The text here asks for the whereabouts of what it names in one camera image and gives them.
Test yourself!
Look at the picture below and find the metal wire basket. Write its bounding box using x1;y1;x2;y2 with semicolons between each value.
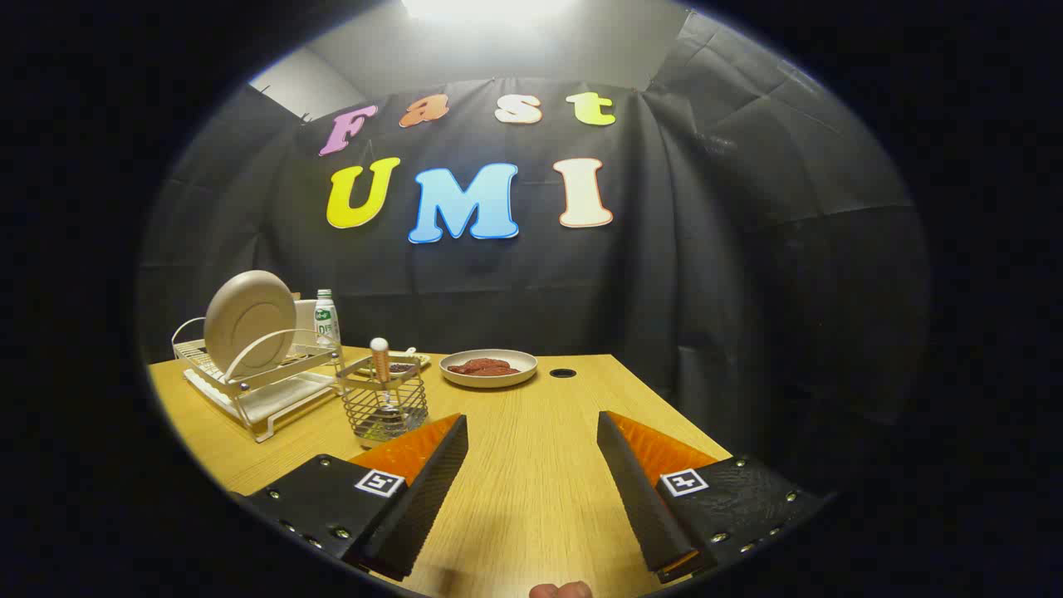
336;355;429;449

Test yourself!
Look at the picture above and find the beige round plate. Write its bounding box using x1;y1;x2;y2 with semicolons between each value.
203;270;298;381

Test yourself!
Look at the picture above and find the white divided snack tray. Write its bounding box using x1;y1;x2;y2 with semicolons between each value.
353;349;433;376

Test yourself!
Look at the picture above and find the white checkered handle spoon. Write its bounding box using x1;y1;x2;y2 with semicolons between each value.
370;337;393;416

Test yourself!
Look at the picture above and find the white wire dish rack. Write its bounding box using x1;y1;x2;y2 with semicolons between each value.
171;316;345;444

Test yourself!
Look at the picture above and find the beige plate with meat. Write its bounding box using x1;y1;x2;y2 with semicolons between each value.
439;349;539;389

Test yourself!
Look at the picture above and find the black backdrop cloth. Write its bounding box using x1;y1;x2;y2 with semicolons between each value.
137;8;931;499

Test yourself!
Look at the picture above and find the white drip tray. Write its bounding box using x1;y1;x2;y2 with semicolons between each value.
184;368;337;444

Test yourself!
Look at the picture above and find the white green label bottle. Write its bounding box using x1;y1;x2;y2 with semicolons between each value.
314;289;342;350

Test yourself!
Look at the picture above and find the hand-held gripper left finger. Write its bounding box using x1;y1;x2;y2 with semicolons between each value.
231;413;469;582

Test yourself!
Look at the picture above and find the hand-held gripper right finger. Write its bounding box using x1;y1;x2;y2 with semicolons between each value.
596;410;827;584

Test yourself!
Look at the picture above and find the white toaster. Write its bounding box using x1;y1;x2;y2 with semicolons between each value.
292;297;321;354

